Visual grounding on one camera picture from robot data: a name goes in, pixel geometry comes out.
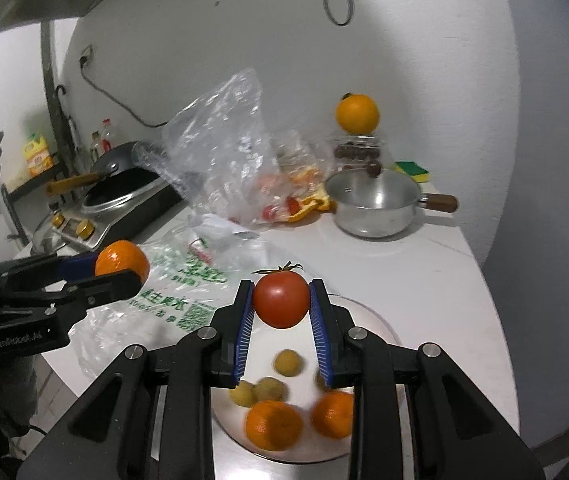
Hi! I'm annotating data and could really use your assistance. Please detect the green yellow sponge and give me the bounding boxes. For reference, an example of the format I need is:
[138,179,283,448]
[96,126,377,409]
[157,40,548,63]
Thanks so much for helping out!
[395,160,430,183]

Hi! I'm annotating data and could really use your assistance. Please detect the mandarin top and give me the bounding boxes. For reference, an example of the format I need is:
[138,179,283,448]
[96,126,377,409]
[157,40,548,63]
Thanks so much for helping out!
[94,240,150,283]

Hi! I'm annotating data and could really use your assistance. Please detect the large orange on container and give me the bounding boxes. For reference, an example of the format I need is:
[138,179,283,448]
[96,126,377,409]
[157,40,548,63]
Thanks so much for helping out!
[335,93,380,136]

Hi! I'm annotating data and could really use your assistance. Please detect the flat printed plastic bag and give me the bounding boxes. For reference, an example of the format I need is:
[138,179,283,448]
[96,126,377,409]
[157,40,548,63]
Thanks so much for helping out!
[71,214,288,379]

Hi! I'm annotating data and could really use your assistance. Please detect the black wok with wooden handle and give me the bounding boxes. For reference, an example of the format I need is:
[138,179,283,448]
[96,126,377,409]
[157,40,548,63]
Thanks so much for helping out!
[45,142,136,197]

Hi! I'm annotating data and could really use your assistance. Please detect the mandarin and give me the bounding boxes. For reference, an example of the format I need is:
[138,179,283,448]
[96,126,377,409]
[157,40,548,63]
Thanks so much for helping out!
[94,240,150,283]
[309,391,354,440]
[244,400,304,452]

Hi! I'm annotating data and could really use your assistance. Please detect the yellow detergent bottle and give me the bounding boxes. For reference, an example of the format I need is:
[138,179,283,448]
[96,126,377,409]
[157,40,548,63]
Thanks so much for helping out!
[23,132,54,178]

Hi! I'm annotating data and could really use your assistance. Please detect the cherry tomato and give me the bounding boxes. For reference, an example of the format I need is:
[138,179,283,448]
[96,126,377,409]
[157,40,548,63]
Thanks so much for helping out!
[252,261,311,330]

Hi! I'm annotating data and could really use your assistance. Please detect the clear container of dark fruits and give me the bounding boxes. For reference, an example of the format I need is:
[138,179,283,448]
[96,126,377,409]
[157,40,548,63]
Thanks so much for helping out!
[329,133,395,170]

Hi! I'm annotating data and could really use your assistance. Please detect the oil bottle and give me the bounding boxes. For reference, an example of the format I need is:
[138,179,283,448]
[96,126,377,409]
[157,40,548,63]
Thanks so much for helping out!
[90,131,102,162]

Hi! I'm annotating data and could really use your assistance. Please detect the steel saucepan with wooden handle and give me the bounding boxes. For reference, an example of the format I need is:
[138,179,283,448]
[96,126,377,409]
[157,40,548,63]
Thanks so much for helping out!
[325,168,459,240]

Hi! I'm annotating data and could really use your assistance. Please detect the white round plate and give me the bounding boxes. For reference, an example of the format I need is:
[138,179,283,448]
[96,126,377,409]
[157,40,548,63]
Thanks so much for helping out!
[209,292,409,465]

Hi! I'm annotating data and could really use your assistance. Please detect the black shelf rack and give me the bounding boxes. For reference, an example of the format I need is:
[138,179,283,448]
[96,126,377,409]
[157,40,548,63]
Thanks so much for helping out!
[0,155,68,247]

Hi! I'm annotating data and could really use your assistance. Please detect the induction cooker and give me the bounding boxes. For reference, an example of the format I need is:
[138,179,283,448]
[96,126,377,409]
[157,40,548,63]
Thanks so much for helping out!
[50,167,181,252]

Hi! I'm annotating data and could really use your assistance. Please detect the black umbrella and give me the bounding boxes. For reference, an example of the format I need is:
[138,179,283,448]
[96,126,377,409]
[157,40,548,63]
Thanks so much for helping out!
[54,84,83,172]

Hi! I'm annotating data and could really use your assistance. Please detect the crumpled clear plastic bag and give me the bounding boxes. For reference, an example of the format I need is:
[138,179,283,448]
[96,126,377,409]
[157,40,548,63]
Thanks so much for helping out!
[132,68,332,226]

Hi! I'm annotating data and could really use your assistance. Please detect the mandarin front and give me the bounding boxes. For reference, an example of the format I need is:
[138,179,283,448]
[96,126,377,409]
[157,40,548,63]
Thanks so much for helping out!
[309,391,354,440]

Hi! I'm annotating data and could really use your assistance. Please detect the orange peel pieces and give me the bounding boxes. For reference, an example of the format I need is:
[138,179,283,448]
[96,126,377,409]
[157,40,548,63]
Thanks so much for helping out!
[286,184,335,223]

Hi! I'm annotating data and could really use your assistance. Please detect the left wall socket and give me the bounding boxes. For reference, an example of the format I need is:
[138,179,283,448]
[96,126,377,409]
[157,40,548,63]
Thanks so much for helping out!
[78,44,92,67]

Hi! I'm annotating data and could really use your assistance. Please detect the black cooker power cable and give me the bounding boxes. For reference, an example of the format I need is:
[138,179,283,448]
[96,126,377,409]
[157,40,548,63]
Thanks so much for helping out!
[79,56,168,130]

